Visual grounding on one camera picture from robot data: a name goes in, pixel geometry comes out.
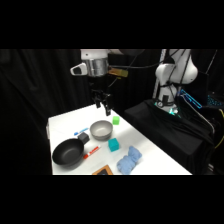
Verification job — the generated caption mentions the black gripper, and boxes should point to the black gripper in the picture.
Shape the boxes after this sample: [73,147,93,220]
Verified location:
[88,75,114,117]

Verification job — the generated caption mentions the teal blue cube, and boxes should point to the teal blue cube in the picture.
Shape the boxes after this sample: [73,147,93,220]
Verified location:
[107,137,120,153]

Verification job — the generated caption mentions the grey metal bowl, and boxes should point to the grey metal bowl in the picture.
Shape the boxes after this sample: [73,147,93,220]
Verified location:
[89,120,114,141]

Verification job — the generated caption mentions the red marker pen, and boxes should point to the red marker pen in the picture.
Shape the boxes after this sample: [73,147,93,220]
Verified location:
[82,145,101,160]

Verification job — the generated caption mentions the black frying pan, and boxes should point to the black frying pan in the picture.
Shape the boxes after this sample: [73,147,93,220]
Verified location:
[51,132,91,168]

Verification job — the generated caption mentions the light blue crumpled cloth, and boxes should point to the light blue crumpled cloth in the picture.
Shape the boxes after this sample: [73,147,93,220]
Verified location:
[116,145,143,175]

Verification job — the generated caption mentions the black cloth covered stand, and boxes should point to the black cloth covered stand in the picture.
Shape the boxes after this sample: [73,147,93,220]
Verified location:
[123,99,215,175]

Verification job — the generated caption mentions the black curtain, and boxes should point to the black curtain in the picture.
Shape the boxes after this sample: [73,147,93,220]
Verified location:
[0,49,224,176]

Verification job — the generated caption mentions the blue lit keyboard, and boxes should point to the blue lit keyboard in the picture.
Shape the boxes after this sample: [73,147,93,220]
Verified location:
[206,94,224,108]

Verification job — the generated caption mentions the gold wrist camera mount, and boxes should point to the gold wrist camera mount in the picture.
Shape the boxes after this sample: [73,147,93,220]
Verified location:
[108,67,130,80]

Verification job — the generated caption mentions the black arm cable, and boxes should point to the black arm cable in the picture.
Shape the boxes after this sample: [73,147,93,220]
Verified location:
[108,49,161,72]

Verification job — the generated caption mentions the black base cable bundle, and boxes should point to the black base cable bundle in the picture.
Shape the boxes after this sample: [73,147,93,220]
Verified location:
[159,49,179,103]

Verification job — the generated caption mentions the blue glowing frame device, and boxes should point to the blue glowing frame device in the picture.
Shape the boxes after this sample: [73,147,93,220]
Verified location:
[179,88,204,110]

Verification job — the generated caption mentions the yellow cable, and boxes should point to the yellow cable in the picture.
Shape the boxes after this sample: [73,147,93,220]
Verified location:
[214,109,224,151]

